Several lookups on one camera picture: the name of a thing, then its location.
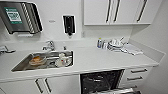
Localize stack of white bowls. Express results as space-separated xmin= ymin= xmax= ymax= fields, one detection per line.
xmin=107 ymin=37 xmax=125 ymax=52

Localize stainless steel dishwasher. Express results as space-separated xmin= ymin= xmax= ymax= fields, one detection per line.
xmin=79 ymin=68 xmax=133 ymax=94

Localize dish soap bottle yellow cap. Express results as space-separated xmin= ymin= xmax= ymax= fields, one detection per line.
xmin=96 ymin=37 xmax=103 ymax=49

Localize small clear bottle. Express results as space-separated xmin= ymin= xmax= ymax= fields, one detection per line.
xmin=101 ymin=39 xmax=107 ymax=50

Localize white cup red print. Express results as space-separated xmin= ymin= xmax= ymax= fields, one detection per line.
xmin=57 ymin=52 xmax=72 ymax=67

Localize black soap dispenser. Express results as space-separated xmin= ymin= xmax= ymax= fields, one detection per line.
xmin=62 ymin=14 xmax=76 ymax=37

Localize chrome sink faucet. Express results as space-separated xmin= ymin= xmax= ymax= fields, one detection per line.
xmin=42 ymin=40 xmax=56 ymax=52

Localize orange food container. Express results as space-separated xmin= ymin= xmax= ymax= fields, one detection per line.
xmin=28 ymin=55 xmax=47 ymax=66

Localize white two-door sink cabinet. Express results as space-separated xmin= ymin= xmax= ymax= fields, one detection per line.
xmin=0 ymin=74 xmax=82 ymax=94

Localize narrow white drawer unit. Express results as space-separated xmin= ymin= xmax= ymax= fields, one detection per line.
xmin=119 ymin=65 xmax=154 ymax=92

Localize stainless steel sink basin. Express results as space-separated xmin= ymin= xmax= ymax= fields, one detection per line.
xmin=11 ymin=49 xmax=75 ymax=73

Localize steel paper towel dispenser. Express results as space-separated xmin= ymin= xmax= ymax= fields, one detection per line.
xmin=0 ymin=1 xmax=44 ymax=36

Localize coffee supplies clutter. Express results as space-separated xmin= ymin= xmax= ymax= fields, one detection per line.
xmin=0 ymin=45 xmax=16 ymax=55

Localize white wall outlet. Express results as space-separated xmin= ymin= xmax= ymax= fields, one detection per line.
xmin=81 ymin=31 xmax=86 ymax=39

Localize small grey wall label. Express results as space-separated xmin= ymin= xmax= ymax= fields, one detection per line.
xmin=48 ymin=19 xmax=57 ymax=24

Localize white wall cabinet three doors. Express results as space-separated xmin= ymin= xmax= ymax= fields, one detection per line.
xmin=83 ymin=0 xmax=164 ymax=26

